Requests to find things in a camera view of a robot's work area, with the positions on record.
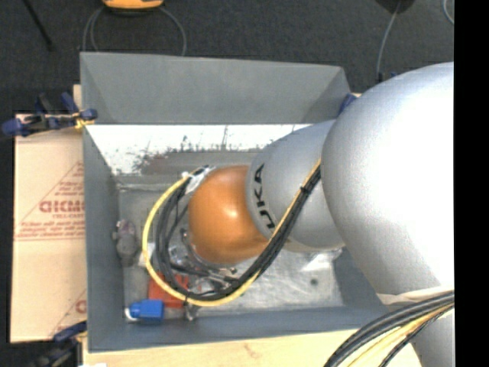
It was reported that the orange-red flat block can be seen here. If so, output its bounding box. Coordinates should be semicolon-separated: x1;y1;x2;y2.
147;271;191;310

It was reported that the blue rectangular object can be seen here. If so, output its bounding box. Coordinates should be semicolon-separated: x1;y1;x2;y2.
124;298;166;325

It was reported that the grey lumpy object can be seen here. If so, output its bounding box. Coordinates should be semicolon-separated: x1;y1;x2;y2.
111;219;139;268

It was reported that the brown cardboard board red print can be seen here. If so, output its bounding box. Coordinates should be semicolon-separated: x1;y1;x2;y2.
9;113;89;344

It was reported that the grey metal bin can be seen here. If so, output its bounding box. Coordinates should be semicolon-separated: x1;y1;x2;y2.
79;51;391;353

